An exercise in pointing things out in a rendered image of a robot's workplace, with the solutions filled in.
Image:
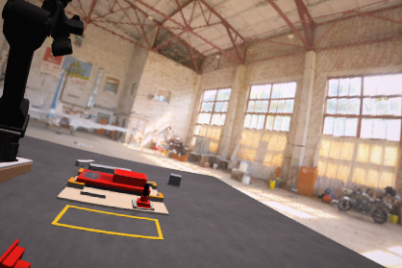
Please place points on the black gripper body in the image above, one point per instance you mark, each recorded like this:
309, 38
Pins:
62, 46

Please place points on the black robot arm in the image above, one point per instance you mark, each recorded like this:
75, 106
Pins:
26, 26

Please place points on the yellow rectangular outline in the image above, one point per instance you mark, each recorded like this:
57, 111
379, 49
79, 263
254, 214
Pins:
110, 232

